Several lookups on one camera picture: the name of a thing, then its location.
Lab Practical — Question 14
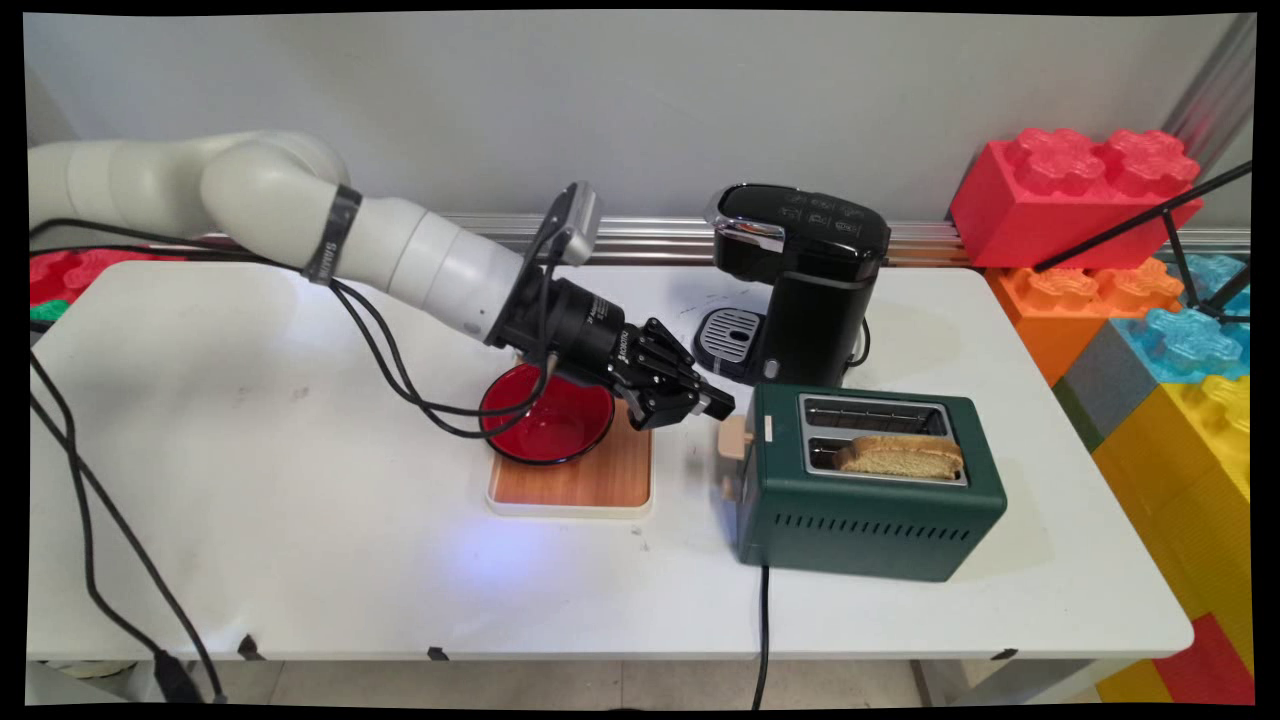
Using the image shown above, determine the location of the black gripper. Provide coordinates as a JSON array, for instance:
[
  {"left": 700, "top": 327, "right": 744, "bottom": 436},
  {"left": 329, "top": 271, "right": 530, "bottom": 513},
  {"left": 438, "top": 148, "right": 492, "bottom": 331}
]
[{"left": 488, "top": 274, "right": 737, "bottom": 433}]

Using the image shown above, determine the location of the toasted bread slice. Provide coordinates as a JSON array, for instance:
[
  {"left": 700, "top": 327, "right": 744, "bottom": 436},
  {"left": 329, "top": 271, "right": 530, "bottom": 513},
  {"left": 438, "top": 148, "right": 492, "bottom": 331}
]
[{"left": 833, "top": 434, "right": 966, "bottom": 480}]

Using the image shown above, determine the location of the red enamel bowl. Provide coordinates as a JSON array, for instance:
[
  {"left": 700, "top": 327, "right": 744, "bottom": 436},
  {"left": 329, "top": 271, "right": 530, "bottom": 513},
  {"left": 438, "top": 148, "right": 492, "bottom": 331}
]
[{"left": 478, "top": 362, "right": 617, "bottom": 467}]

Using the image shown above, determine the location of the wooden tray with cream rim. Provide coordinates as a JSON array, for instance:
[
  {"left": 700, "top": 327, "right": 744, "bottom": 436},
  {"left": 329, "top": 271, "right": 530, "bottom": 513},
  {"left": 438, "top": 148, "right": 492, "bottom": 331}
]
[{"left": 487, "top": 400, "right": 655, "bottom": 518}]

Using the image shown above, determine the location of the black coffee machine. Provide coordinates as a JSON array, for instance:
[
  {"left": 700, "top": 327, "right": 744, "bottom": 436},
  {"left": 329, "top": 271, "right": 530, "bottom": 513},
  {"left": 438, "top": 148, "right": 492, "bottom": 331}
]
[{"left": 692, "top": 183, "right": 893, "bottom": 391}]

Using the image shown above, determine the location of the green two-slot toaster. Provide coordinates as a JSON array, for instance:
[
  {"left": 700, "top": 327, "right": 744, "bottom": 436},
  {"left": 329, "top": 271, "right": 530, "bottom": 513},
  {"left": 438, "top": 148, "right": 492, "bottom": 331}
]
[{"left": 735, "top": 385, "right": 1008, "bottom": 583}]

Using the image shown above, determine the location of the big orange toy block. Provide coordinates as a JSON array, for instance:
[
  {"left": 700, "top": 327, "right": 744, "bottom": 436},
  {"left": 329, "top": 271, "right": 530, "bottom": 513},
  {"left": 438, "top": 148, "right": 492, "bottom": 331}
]
[{"left": 985, "top": 258, "right": 1186, "bottom": 387}]

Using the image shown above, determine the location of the dark green toy block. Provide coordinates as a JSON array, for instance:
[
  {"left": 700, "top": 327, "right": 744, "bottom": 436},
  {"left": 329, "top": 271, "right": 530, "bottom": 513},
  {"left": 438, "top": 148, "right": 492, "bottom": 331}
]
[{"left": 1052, "top": 378, "right": 1107, "bottom": 453}]

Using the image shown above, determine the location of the big grey toy block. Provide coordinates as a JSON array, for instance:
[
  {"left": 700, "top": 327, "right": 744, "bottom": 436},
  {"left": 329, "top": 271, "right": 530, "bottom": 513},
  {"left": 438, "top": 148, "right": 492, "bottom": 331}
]
[{"left": 1060, "top": 320, "right": 1161, "bottom": 441}]

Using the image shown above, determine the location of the big red toy block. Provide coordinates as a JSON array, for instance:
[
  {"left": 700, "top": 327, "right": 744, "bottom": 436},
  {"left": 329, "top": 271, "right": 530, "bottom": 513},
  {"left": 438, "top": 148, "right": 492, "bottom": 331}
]
[{"left": 949, "top": 127, "right": 1204, "bottom": 271}]

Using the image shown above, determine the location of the black tripod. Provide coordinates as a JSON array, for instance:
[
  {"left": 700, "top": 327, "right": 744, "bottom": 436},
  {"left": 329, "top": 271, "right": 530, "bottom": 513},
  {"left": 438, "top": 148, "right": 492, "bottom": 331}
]
[{"left": 1033, "top": 160, "right": 1253, "bottom": 323}]

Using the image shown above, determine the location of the big light blue toy block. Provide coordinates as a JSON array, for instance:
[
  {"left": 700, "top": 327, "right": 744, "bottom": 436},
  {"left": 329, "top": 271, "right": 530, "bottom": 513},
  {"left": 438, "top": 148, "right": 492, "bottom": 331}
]
[{"left": 1115, "top": 253, "right": 1251, "bottom": 385}]

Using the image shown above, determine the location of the big yellow toy block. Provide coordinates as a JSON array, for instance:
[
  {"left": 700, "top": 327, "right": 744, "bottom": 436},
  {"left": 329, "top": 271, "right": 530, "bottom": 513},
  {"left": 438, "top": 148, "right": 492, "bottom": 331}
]
[{"left": 1090, "top": 375, "right": 1254, "bottom": 673}]

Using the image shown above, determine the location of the red toy block low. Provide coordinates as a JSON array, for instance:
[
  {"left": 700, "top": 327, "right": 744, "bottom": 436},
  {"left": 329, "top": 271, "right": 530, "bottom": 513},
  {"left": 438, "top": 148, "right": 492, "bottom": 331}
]
[{"left": 1153, "top": 612, "right": 1255, "bottom": 706}]

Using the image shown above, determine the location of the red toy block flat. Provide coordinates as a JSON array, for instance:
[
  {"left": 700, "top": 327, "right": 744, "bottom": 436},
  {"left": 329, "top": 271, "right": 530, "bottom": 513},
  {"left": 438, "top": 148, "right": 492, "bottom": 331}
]
[{"left": 29, "top": 248, "right": 187, "bottom": 307}]

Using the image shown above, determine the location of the aluminium frame rail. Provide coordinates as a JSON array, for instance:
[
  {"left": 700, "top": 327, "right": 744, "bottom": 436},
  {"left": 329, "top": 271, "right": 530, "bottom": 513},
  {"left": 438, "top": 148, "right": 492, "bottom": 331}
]
[{"left": 440, "top": 212, "right": 1251, "bottom": 267}]

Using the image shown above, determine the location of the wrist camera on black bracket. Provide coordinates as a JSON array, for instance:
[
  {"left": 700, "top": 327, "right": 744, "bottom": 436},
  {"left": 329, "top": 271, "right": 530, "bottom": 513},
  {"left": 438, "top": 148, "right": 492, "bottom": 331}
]
[{"left": 543, "top": 180, "right": 603, "bottom": 268}]

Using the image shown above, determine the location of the black toaster power cord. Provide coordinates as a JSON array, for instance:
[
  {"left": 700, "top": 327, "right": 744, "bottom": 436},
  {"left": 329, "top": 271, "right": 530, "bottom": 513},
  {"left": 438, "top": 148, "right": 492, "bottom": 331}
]
[{"left": 750, "top": 565, "right": 772, "bottom": 709}]

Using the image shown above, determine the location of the grey velcro strap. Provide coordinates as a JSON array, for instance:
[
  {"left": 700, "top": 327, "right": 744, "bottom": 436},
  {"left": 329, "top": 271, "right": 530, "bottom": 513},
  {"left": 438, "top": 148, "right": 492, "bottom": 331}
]
[{"left": 302, "top": 184, "right": 363, "bottom": 287}]

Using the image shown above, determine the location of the black cable with metal plug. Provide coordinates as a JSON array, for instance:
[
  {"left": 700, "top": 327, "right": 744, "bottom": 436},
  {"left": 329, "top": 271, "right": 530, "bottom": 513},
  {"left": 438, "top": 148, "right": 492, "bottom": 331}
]
[{"left": 28, "top": 350, "right": 227, "bottom": 704}]

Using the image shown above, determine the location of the black cable with inline plug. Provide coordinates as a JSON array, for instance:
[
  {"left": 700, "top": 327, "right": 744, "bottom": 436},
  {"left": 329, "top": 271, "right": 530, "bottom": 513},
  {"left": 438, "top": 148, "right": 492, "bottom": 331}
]
[{"left": 28, "top": 390, "right": 201, "bottom": 704}]

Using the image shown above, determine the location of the aluminium frame post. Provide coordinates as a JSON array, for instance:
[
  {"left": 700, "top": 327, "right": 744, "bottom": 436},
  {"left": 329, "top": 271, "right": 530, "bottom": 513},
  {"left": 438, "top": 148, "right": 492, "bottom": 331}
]
[{"left": 1163, "top": 15, "right": 1257, "bottom": 173}]

